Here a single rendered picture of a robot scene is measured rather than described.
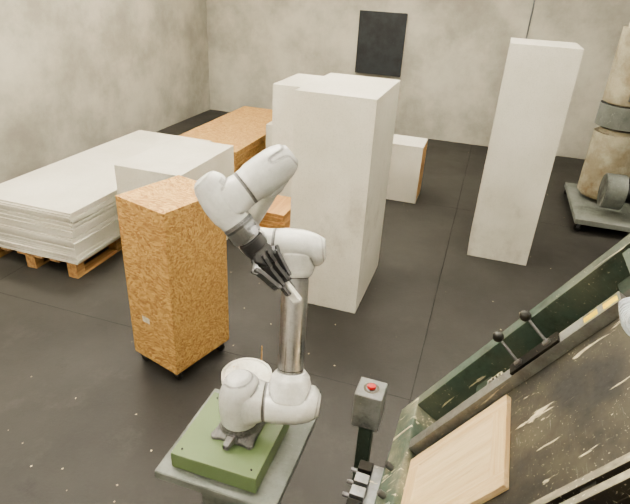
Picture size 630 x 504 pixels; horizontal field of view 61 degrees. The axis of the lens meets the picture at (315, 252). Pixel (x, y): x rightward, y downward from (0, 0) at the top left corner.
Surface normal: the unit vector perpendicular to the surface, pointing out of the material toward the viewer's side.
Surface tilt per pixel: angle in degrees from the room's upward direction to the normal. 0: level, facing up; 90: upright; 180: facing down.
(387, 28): 90
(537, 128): 90
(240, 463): 2
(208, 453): 2
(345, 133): 90
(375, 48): 90
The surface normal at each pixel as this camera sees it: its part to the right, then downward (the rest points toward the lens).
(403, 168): -0.31, 0.43
